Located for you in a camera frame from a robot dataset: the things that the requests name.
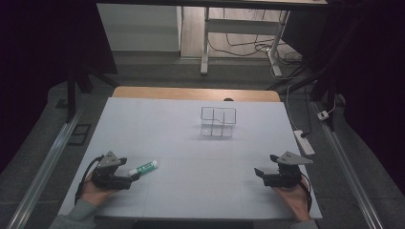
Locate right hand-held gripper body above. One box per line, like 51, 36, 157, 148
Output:
263, 151, 314, 189

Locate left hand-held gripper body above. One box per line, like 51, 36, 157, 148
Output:
91, 151, 133, 192

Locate green and white glue stick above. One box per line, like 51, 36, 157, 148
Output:
128, 159, 159, 177

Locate person's left hand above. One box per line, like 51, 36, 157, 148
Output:
79, 172, 119, 206

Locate person's right hand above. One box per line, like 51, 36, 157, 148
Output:
272, 180, 312, 223

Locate white power strip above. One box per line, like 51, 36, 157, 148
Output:
292, 129, 316, 157

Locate black floor plate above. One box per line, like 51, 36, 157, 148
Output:
67, 123, 93, 147

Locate white table cover sheet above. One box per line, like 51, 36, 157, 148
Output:
58, 96, 323, 221

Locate clear acrylic organizer box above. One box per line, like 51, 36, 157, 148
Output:
200, 106, 238, 138

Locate black metal stand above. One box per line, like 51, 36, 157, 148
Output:
64, 61, 119, 124

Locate white cabinet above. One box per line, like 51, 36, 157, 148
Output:
96, 3, 183, 52

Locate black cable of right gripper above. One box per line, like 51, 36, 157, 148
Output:
298, 172, 313, 213

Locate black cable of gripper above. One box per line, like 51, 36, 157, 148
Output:
298, 172, 313, 213
74, 155, 105, 205

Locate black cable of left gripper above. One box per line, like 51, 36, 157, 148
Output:
74, 155, 105, 205

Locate aluminium floor rail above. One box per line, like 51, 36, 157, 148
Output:
5, 107, 84, 229
312, 101, 385, 229

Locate black floor cables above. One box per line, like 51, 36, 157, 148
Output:
207, 8, 304, 64

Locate white metal desk frame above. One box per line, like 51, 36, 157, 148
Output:
200, 6, 291, 78

